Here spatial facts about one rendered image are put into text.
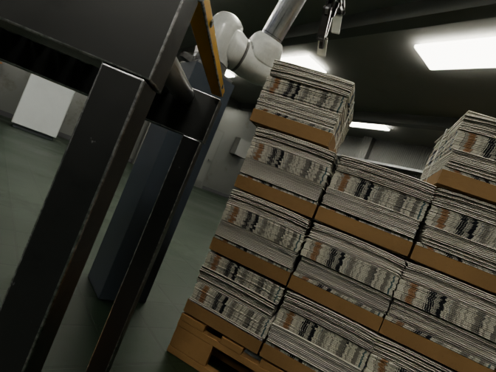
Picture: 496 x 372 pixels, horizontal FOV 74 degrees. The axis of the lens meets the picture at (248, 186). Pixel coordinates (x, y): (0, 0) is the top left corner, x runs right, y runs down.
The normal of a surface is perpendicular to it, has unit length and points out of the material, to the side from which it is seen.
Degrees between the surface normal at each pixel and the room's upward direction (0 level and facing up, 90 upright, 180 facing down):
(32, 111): 90
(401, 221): 90
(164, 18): 90
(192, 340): 90
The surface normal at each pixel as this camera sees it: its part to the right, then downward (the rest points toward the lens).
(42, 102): 0.54, 0.22
